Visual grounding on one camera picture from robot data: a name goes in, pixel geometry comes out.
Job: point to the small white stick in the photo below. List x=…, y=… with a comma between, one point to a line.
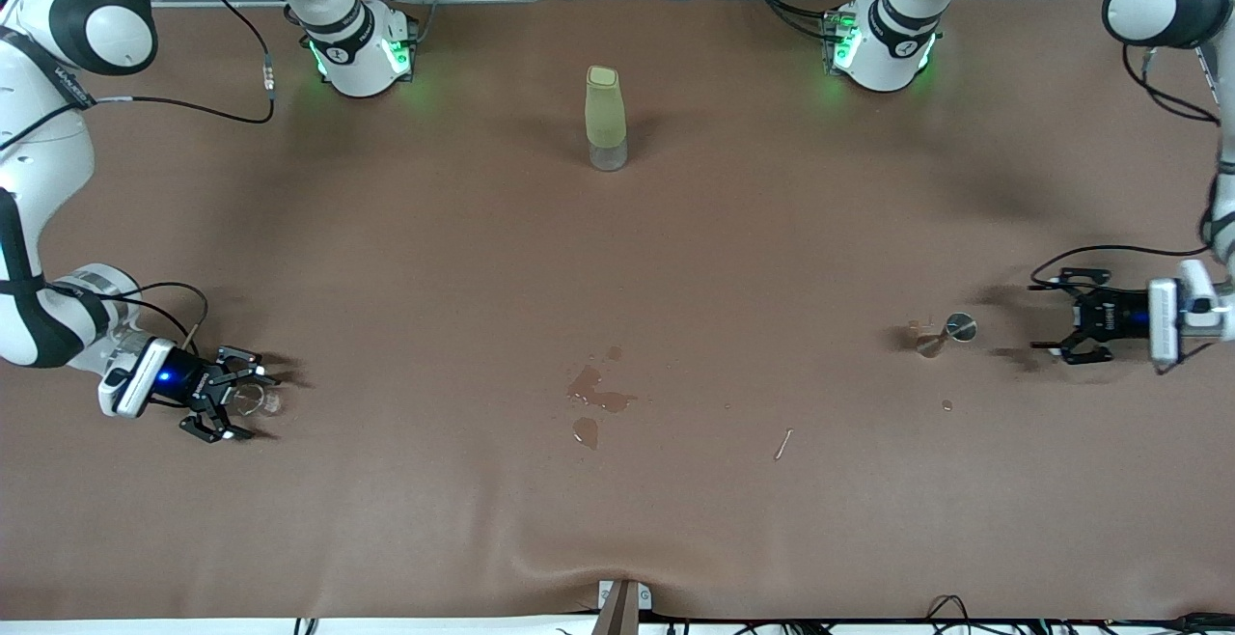
x=783, y=445

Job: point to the brown table mat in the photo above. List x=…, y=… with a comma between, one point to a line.
x=193, y=519

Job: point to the small clear glass cup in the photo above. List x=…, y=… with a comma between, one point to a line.
x=256, y=401

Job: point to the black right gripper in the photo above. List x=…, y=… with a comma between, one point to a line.
x=190, y=383

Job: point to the metal double jigger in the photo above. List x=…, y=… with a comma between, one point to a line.
x=960, y=326

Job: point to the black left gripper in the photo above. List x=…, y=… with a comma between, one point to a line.
x=1114, y=317

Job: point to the large brown liquid puddle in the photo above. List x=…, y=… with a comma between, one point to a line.
x=590, y=386

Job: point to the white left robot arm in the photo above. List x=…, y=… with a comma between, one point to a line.
x=897, y=37

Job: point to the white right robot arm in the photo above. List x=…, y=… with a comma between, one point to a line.
x=39, y=162

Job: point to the small brown liquid puddle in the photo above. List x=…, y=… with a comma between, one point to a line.
x=586, y=432

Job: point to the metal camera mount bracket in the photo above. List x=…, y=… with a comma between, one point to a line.
x=622, y=611

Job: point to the green bottle with clear base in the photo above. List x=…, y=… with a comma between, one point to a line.
x=606, y=114

